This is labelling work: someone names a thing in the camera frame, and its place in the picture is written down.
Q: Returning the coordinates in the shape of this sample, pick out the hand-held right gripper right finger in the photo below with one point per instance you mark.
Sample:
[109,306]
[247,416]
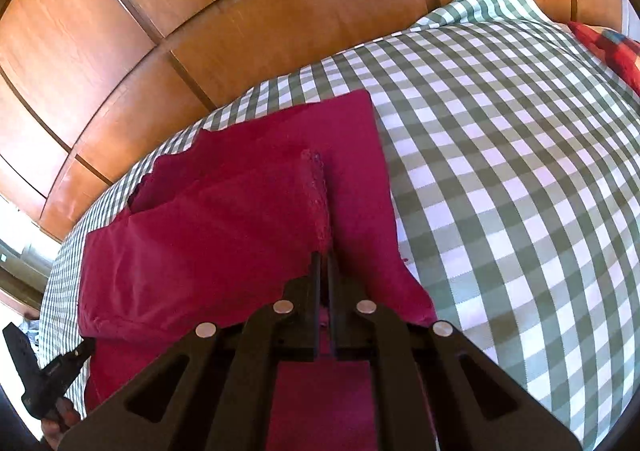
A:
[340,326]

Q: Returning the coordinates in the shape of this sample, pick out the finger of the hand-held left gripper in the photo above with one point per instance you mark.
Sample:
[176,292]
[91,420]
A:
[84,350]

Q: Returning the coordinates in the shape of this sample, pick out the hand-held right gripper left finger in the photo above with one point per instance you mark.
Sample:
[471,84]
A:
[315,311]

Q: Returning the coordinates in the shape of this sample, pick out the dark red garment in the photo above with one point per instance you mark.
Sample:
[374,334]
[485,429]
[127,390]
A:
[225,241]

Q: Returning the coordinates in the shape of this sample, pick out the person's left hand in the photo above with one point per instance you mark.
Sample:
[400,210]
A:
[52,431]

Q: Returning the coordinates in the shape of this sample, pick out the bed with green checked sheet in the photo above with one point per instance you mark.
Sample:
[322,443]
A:
[500,181]

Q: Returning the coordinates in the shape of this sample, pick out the wooden wardrobe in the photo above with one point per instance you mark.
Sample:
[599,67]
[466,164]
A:
[150,6]

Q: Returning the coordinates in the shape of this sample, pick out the red plaid pillow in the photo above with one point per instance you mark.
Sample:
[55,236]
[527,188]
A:
[615,51]

